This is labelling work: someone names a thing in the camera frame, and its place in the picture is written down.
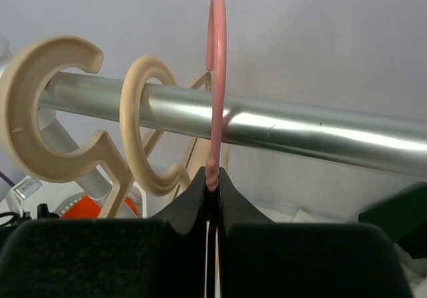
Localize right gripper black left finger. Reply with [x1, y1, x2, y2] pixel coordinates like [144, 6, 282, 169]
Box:
[1, 169, 206, 297]

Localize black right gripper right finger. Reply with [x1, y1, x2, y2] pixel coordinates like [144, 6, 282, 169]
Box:
[218, 170, 412, 297]

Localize orange t shirt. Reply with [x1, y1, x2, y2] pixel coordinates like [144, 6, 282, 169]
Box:
[59, 194, 139, 219]

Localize dark green t shirt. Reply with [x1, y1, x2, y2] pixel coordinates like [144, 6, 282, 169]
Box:
[358, 183, 427, 298]

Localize beige plastic hanger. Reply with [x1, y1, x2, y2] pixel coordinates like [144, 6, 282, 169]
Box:
[1, 35, 137, 217]

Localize pink wire hanger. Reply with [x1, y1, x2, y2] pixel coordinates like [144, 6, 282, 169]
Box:
[205, 0, 227, 192]

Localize white perforated plastic basket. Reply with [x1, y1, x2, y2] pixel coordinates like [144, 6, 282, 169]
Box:
[54, 185, 146, 218]

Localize white metal clothes rack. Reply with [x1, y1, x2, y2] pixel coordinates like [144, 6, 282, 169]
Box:
[0, 33, 427, 205]

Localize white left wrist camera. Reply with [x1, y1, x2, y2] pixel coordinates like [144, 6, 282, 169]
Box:
[5, 176, 43, 215]

